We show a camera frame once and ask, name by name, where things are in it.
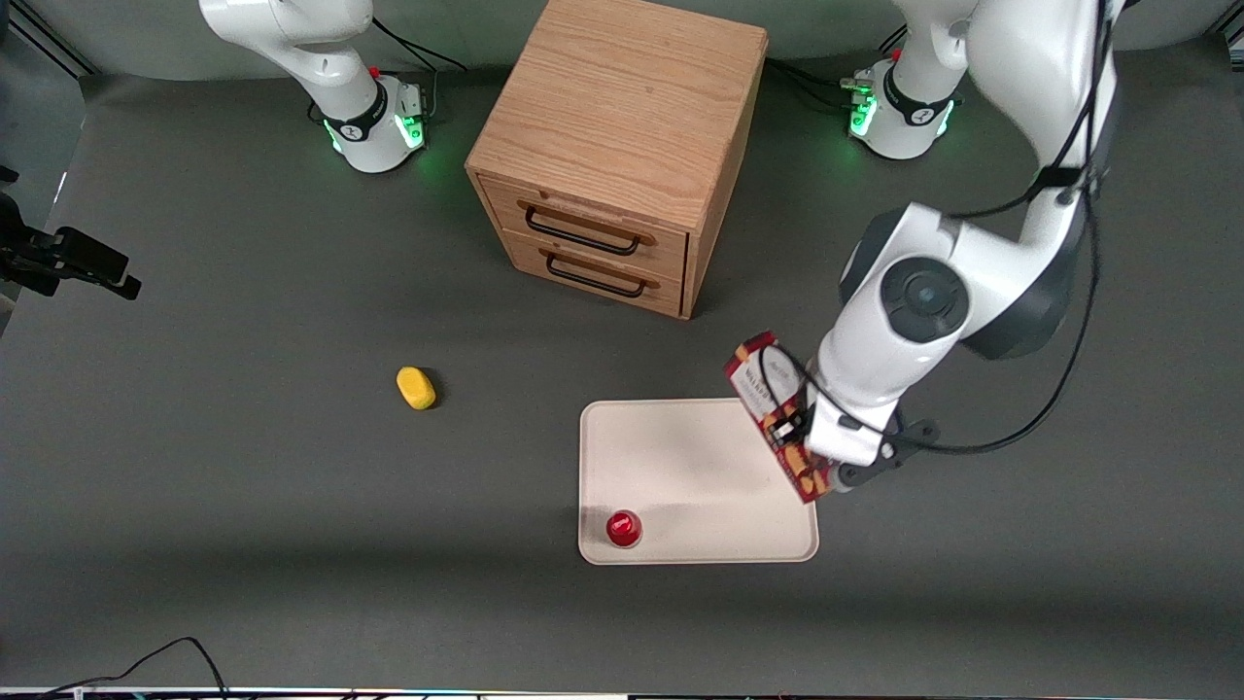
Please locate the black aluminium frame rail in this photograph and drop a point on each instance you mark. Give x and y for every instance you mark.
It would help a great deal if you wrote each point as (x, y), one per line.
(49, 39)

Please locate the plain wooden drawer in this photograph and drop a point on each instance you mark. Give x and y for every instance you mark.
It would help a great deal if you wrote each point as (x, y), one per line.
(666, 294)

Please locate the yellow sponge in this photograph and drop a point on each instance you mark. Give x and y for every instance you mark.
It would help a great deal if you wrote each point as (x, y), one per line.
(416, 388)

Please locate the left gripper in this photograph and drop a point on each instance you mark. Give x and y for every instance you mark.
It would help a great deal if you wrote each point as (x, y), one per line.
(789, 424)

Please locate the red cookie box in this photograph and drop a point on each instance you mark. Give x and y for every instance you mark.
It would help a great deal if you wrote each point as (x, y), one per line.
(763, 384)

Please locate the wooden drawer with notch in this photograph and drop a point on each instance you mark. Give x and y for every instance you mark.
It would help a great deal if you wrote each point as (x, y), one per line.
(671, 248)

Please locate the wooden two-drawer cabinet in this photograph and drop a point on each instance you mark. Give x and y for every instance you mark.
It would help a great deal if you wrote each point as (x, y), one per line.
(622, 97)

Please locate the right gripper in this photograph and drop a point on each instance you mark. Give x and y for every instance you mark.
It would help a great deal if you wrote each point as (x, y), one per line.
(39, 259)

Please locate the small red cup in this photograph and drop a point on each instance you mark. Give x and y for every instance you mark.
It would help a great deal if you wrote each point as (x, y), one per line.
(623, 528)

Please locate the beige plastic tray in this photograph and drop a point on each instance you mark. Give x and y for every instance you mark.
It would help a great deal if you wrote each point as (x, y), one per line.
(680, 467)

